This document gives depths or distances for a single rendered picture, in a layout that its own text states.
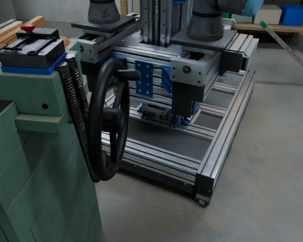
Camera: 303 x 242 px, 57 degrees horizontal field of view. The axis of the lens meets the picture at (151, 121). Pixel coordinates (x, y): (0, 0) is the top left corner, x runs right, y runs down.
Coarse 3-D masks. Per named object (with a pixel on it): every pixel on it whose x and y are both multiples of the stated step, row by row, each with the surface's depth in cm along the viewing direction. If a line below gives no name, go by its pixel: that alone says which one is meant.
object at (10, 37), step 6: (36, 18) 92; (42, 18) 94; (36, 24) 91; (42, 24) 94; (18, 30) 82; (6, 36) 78; (12, 36) 79; (0, 42) 75; (6, 42) 77; (12, 42) 79
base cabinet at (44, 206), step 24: (72, 144) 89; (48, 168) 74; (72, 168) 90; (24, 192) 64; (48, 192) 76; (72, 192) 92; (0, 216) 59; (24, 216) 65; (48, 216) 76; (72, 216) 94; (96, 216) 122; (0, 240) 64; (24, 240) 66; (48, 240) 78; (72, 240) 96; (96, 240) 126
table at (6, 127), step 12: (72, 48) 83; (84, 84) 70; (0, 108) 55; (12, 108) 57; (0, 120) 54; (12, 120) 57; (24, 120) 57; (36, 120) 57; (48, 120) 57; (60, 120) 58; (0, 132) 54; (12, 132) 57; (48, 132) 58; (60, 132) 58; (0, 144) 54
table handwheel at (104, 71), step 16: (112, 64) 60; (96, 80) 56; (96, 96) 54; (128, 96) 78; (96, 112) 53; (112, 112) 65; (128, 112) 80; (96, 128) 53; (112, 128) 65; (96, 144) 54; (112, 144) 70; (96, 160) 56; (112, 160) 72; (96, 176) 60; (112, 176) 67
